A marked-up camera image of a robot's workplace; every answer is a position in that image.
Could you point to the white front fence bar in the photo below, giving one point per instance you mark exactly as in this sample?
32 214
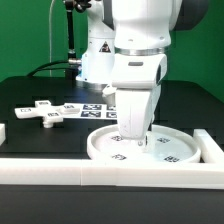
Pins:
89 172

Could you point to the white cross table base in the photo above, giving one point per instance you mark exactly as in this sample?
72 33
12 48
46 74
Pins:
49 113

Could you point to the black camera stand pole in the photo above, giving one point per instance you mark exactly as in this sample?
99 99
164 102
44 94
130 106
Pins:
70 5

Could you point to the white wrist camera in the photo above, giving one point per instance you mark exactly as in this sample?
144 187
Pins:
108 95

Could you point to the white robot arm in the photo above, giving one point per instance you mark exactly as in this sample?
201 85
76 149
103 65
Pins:
126 55

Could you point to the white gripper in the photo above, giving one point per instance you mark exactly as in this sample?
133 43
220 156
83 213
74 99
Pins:
136 80

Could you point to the white left fence block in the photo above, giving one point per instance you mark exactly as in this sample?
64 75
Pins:
2 133

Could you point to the white round table top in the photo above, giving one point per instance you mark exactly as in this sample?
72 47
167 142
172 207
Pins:
161 144

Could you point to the white fence bar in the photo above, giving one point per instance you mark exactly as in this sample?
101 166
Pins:
210 150
89 172

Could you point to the white marker sheet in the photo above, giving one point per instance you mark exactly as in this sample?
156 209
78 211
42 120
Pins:
94 111

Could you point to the white right fence bar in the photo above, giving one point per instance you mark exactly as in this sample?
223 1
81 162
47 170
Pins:
210 150

